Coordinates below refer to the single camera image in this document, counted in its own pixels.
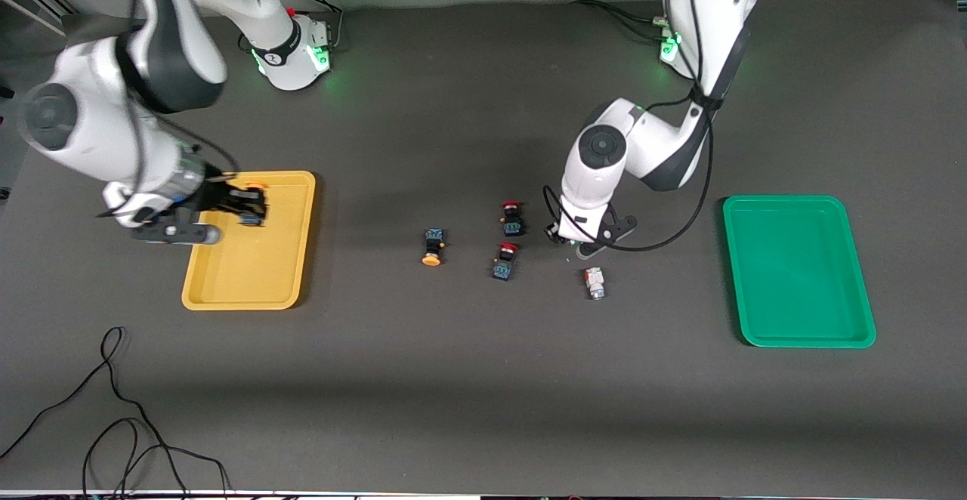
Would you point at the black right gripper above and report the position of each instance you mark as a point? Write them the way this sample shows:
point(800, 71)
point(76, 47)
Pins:
point(220, 195)

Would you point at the red push button blue block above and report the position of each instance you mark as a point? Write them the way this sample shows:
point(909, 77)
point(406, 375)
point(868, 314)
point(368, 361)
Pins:
point(511, 220)
point(505, 264)

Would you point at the dark grey table mat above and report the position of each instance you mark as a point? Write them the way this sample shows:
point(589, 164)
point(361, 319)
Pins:
point(483, 379)

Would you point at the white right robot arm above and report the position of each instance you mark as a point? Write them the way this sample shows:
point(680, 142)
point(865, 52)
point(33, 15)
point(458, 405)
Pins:
point(83, 122)

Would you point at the yellow push button green block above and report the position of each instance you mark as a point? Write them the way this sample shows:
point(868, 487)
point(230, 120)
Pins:
point(433, 242)

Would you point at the grey base connector box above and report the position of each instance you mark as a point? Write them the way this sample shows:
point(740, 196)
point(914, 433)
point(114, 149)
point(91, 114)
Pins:
point(320, 33)

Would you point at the yellow push button red block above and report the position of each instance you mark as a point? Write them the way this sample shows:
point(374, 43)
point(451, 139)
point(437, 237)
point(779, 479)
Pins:
point(251, 219)

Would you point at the green plastic tray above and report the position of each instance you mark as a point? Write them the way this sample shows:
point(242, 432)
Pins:
point(801, 311)

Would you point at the yellow plastic tray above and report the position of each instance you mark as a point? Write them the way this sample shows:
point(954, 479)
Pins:
point(257, 273)

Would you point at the white button with red block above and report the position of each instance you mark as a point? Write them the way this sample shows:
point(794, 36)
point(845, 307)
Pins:
point(594, 282)

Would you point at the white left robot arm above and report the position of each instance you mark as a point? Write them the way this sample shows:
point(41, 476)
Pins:
point(597, 175)

